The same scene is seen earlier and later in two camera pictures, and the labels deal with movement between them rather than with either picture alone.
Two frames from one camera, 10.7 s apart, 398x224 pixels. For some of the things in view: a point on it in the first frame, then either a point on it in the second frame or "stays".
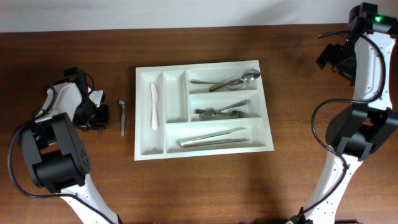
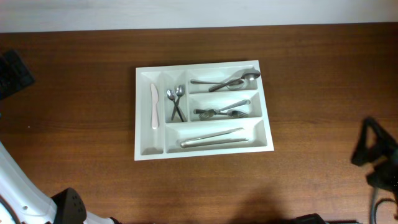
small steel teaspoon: [122, 103] to [180, 91]
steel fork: [210, 112] stays
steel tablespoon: [239, 85] stays
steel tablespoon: [252, 74] stays
